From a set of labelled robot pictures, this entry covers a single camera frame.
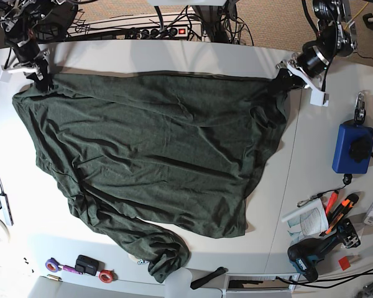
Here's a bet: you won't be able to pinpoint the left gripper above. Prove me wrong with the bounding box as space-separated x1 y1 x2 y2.
267 46 329 107

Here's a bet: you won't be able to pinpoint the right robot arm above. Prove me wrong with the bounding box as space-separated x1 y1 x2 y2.
0 1 81 92

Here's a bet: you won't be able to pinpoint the orange black utility knife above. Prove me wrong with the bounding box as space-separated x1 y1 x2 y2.
319 193 359 237

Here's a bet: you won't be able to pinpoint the black power strip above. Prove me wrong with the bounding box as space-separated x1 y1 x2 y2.
124 27 189 40

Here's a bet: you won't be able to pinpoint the grey usb hub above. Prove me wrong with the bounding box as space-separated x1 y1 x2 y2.
0 192 14 226

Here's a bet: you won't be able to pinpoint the dark teal cordless drill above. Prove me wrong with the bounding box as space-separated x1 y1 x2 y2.
287 219 361 282

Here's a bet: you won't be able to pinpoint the red square sticker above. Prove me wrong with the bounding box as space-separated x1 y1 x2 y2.
338 256 351 271

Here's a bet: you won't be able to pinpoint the black action camera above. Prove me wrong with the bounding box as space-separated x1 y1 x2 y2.
75 255 99 276

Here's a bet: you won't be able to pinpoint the dark green t-shirt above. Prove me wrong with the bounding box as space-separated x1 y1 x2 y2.
12 73 288 282

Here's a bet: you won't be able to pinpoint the rolled paper sheet with drawing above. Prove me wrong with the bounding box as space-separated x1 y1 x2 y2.
281 199 329 242

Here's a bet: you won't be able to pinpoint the red tape roll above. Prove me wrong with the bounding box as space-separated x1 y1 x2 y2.
98 270 114 284

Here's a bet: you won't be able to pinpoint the black strap handle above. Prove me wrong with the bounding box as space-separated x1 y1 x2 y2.
190 267 228 290

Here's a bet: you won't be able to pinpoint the blue box with black knob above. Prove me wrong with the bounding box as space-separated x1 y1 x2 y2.
331 92 373 187

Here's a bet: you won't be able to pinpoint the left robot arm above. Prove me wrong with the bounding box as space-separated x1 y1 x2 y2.
268 1 357 107

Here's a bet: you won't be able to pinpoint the clear tape rolls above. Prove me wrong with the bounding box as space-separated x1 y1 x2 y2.
128 253 149 265

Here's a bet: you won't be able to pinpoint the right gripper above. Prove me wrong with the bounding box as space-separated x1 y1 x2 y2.
2 40 53 92

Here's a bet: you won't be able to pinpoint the purple tape roll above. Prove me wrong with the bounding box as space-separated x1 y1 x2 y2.
45 258 60 273

